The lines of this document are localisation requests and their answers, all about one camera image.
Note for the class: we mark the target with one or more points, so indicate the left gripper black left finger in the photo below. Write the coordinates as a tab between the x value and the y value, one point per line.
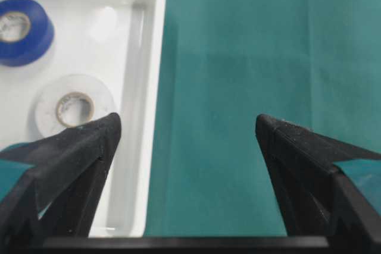
52	186

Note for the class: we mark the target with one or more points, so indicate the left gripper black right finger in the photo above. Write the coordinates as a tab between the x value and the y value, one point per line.
326	189

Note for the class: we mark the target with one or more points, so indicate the white tape roll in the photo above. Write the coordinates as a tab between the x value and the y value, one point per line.
71	101

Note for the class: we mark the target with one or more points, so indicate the blue tape roll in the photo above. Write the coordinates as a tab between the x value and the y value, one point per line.
26	32

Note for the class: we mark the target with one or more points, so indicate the white plastic case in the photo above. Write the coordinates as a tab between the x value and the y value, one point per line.
119	43

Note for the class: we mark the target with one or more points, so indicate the green table cloth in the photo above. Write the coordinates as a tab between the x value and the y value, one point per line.
315	63

